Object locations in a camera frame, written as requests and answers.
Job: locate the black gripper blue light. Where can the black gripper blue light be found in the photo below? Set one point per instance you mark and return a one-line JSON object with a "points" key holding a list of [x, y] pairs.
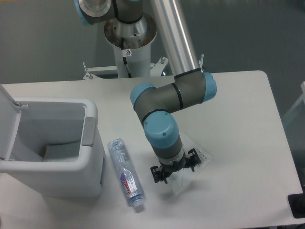
{"points": [[190, 160]]}

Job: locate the white plastic wrapper bag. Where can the white plastic wrapper bag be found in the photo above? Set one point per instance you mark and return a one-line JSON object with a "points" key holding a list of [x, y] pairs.
{"points": [[180, 180]]}

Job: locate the crushed clear plastic water bottle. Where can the crushed clear plastic water bottle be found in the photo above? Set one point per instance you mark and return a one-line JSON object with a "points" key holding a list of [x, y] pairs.
{"points": [[127, 175]]}

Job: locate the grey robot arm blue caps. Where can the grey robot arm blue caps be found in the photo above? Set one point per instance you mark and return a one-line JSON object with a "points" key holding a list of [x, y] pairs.
{"points": [[154, 106]]}

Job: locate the white open trash can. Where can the white open trash can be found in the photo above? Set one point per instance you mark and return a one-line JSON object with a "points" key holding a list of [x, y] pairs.
{"points": [[52, 145]]}

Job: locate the black device at table edge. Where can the black device at table edge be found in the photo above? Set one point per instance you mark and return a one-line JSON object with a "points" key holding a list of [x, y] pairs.
{"points": [[297, 205]]}

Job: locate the glass white furniture at right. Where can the glass white furniture at right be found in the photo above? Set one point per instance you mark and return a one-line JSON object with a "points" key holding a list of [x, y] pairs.
{"points": [[295, 108]]}

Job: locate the white pedestal base frame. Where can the white pedestal base frame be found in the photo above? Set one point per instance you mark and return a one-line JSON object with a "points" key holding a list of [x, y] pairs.
{"points": [[156, 69]]}

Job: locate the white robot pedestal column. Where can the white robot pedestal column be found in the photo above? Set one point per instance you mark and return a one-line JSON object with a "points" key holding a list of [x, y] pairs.
{"points": [[131, 45]]}

